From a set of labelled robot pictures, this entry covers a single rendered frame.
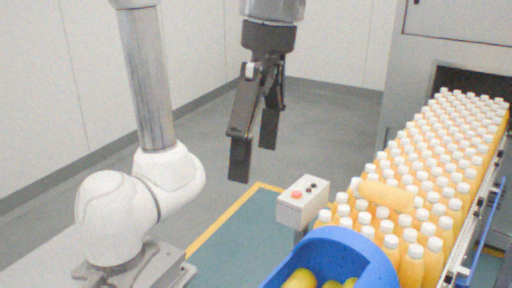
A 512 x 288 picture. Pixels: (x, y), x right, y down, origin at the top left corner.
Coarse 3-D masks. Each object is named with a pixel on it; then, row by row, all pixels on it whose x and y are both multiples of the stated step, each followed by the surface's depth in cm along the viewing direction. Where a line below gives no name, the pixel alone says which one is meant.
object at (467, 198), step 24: (456, 96) 235; (480, 120) 203; (504, 120) 208; (456, 144) 183; (384, 168) 160; (456, 168) 163; (480, 168) 163; (456, 192) 147; (432, 216) 135; (456, 216) 136; (456, 240) 141
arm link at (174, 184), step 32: (128, 0) 94; (160, 0) 100; (128, 32) 98; (160, 32) 103; (128, 64) 102; (160, 64) 104; (160, 96) 106; (160, 128) 109; (160, 160) 110; (192, 160) 120; (160, 192) 111; (192, 192) 119
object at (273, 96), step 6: (276, 66) 58; (276, 72) 59; (276, 78) 60; (276, 84) 61; (270, 90) 63; (276, 90) 63; (270, 96) 65; (276, 96) 64; (270, 102) 66; (276, 102) 66; (282, 108) 68
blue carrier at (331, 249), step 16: (304, 240) 105; (320, 240) 109; (336, 240) 99; (352, 240) 99; (368, 240) 100; (288, 256) 108; (304, 256) 115; (320, 256) 112; (336, 256) 108; (352, 256) 105; (368, 256) 96; (384, 256) 99; (272, 272) 103; (288, 272) 111; (320, 272) 114; (336, 272) 110; (352, 272) 107; (368, 272) 93; (384, 272) 96
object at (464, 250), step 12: (504, 144) 220; (504, 156) 238; (492, 168) 197; (492, 180) 188; (480, 216) 177; (468, 228) 156; (468, 240) 150; (456, 252) 144; (468, 252) 249; (456, 264) 139; (456, 276) 147
